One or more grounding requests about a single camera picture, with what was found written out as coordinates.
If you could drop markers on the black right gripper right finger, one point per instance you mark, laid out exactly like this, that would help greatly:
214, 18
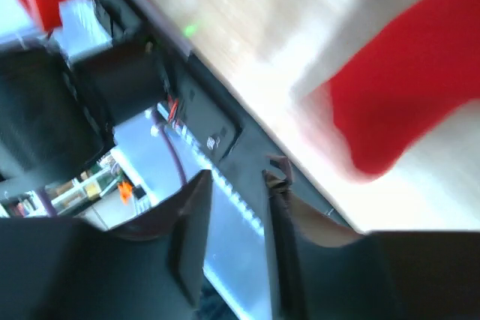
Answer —
329, 271

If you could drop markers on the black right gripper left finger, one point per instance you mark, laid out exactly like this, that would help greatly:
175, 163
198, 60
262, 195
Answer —
149, 267

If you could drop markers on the red t shirt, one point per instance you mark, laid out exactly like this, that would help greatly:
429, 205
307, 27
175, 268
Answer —
423, 65

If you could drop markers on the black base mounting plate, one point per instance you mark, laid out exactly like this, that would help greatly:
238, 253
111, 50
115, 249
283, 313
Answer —
224, 131

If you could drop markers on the white slotted cable duct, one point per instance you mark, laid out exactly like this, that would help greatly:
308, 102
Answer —
231, 216

